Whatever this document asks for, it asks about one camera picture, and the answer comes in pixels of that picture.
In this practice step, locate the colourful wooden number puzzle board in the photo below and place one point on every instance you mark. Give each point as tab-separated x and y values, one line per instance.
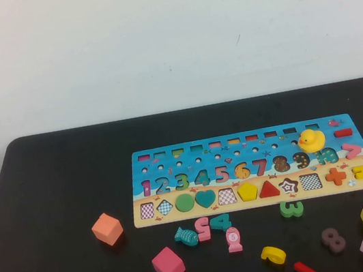
325	127

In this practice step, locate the orange foam cube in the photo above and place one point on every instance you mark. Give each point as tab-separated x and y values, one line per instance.
107	228

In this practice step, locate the teal number four piece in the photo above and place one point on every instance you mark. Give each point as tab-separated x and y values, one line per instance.
223	222

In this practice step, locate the orange plus sign piece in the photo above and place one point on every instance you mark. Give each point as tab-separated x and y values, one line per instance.
335	176

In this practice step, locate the red minus sign piece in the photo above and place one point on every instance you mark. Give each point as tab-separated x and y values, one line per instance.
343	133

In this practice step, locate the teal heart piece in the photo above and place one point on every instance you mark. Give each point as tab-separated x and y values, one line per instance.
205	199

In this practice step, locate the yellow number six piece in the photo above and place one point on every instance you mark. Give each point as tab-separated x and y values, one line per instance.
273	255

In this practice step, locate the pink greater-than sign piece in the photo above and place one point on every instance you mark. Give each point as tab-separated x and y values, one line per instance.
352	151

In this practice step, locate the brown number eight piece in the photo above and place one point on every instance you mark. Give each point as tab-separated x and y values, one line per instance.
333	239

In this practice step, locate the pink number five piece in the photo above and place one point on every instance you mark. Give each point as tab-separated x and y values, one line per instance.
203	230

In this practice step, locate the red triangle piece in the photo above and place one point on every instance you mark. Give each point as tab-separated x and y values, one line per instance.
269	191

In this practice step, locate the green circle piece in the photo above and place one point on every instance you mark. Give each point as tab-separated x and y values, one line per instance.
184	202

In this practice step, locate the teal wooden fish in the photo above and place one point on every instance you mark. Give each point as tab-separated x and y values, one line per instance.
186	237

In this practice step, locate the green number three piece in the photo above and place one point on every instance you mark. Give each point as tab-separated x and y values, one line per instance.
292	211

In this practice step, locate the magenta foam cube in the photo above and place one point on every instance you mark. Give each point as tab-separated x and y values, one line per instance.
168	265

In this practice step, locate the pink wooden fish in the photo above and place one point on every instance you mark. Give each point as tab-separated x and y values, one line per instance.
233	240

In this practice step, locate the red number seven piece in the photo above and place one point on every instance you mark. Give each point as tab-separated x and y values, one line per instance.
306	271

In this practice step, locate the yellow rubber duck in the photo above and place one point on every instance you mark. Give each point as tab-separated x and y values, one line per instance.
312	141

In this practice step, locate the yellow pentagon piece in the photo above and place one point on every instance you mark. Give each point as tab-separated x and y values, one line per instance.
248	192

